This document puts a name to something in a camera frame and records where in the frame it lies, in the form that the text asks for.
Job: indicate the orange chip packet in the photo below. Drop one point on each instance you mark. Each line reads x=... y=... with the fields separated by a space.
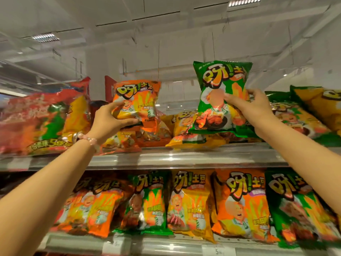
x=141 y=98

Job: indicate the large red multipack bag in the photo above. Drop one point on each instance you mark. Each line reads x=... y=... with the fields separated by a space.
x=40 y=122

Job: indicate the row of snack bags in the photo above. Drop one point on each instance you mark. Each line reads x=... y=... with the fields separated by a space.
x=301 y=119
x=239 y=205

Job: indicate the red hanging banner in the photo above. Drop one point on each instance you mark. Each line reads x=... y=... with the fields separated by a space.
x=109 y=87

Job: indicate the black smart watch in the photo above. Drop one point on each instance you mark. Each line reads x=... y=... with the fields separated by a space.
x=76 y=137

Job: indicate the person's right forearm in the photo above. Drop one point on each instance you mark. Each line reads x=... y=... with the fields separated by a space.
x=306 y=162

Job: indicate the ceiling light panel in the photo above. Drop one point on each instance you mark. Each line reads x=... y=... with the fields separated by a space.
x=45 y=37
x=244 y=1

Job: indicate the green snack bag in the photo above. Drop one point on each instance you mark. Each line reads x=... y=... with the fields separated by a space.
x=221 y=77

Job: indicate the yellow snack bag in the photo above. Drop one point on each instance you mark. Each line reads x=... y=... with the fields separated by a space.
x=197 y=142

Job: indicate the person's left hand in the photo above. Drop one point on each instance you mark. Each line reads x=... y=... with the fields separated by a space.
x=104 y=122

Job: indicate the person's left forearm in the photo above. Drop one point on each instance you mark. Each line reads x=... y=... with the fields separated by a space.
x=40 y=199

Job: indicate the white price tag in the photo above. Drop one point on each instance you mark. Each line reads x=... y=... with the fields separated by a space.
x=114 y=247
x=18 y=163
x=219 y=250

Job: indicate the person's right hand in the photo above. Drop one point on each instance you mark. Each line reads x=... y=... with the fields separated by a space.
x=255 y=111

